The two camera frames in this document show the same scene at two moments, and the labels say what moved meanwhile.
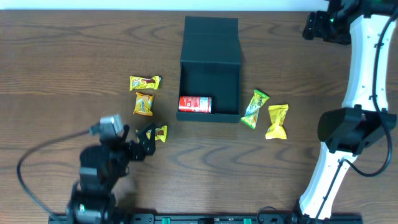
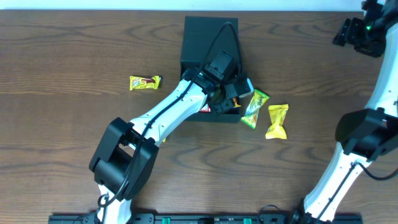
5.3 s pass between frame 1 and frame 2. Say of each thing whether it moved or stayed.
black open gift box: stayed
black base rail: stayed
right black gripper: moved
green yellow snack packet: stayed
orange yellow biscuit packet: moved
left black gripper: moved
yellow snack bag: stayed
